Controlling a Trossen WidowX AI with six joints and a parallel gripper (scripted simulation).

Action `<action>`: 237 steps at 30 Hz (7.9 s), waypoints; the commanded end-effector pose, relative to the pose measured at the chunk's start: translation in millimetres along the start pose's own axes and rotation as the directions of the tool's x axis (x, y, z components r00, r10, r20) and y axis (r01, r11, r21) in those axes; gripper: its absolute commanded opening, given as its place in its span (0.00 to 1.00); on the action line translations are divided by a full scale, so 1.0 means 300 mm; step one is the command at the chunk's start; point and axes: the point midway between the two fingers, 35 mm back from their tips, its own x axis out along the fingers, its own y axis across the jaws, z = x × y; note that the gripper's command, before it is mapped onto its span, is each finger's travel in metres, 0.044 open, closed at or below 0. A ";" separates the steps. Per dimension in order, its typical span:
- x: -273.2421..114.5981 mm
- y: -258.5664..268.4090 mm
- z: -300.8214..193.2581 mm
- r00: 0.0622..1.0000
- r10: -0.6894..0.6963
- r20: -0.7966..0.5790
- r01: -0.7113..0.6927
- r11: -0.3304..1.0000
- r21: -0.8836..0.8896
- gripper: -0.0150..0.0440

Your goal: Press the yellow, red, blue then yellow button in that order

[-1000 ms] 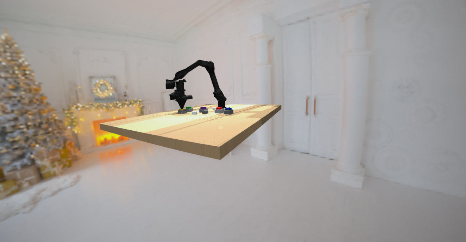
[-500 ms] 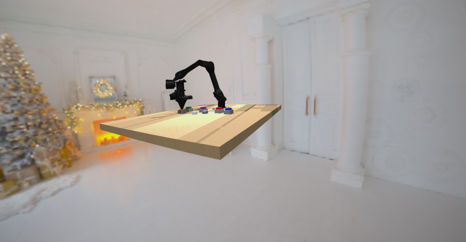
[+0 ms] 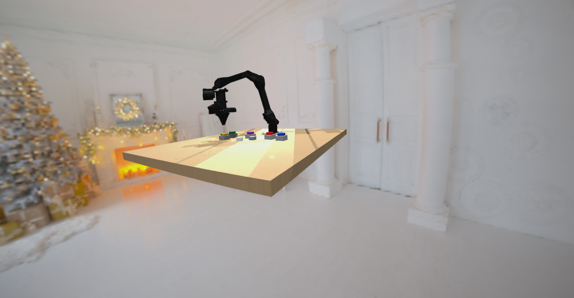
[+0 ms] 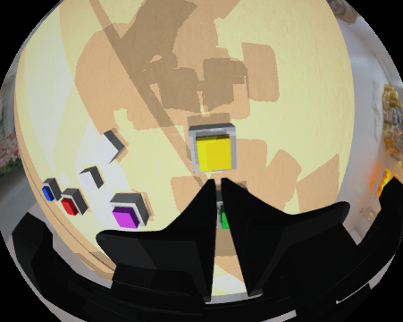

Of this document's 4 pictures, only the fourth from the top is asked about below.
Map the green button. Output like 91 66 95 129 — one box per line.
216 187 248 229

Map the yellow button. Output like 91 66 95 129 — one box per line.
188 123 237 173

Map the purple button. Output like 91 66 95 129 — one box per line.
109 193 150 229

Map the blue button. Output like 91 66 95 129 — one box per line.
41 178 62 203

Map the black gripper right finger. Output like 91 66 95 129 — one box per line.
220 178 350 297

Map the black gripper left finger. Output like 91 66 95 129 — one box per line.
95 179 218 301

